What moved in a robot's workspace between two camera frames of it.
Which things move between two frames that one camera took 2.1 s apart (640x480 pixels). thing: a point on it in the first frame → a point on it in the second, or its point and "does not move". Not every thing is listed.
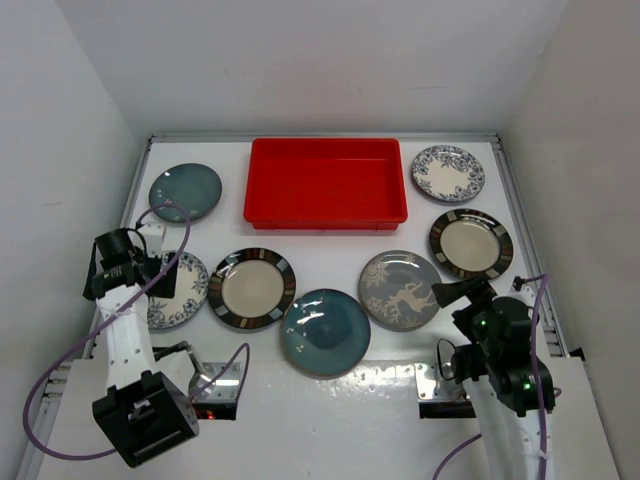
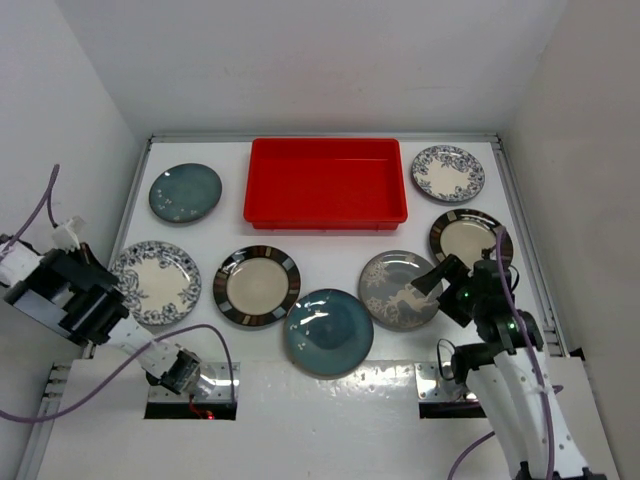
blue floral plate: x=447 y=173 does not move
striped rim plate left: x=252 y=288 does not move
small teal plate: x=193 y=187 does not move
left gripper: x=166 y=287 → x=85 y=258
